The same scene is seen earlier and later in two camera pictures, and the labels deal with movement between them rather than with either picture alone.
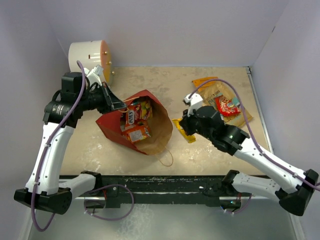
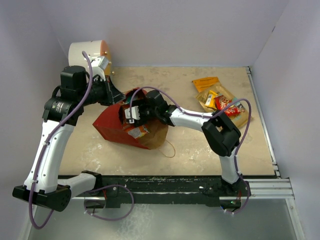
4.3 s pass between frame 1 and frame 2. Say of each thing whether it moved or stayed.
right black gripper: moved
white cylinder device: stayed
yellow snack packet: moved
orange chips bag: stayed
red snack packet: stayed
